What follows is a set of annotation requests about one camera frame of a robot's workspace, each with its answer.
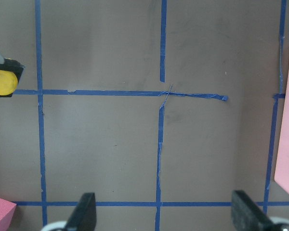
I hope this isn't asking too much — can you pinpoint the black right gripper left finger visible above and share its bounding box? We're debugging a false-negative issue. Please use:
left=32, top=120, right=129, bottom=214
left=65, top=192, right=97, bottom=231

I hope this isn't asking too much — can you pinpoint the pink foam cube centre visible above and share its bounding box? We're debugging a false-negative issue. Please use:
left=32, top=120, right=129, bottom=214
left=0, top=198, right=16, bottom=231

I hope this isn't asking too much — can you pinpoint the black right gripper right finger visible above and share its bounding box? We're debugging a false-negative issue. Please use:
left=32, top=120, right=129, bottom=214
left=231, top=190, right=275, bottom=231

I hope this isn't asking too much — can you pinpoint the yellow black push button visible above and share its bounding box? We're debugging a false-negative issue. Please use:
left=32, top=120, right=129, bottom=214
left=0, top=54, right=25, bottom=98

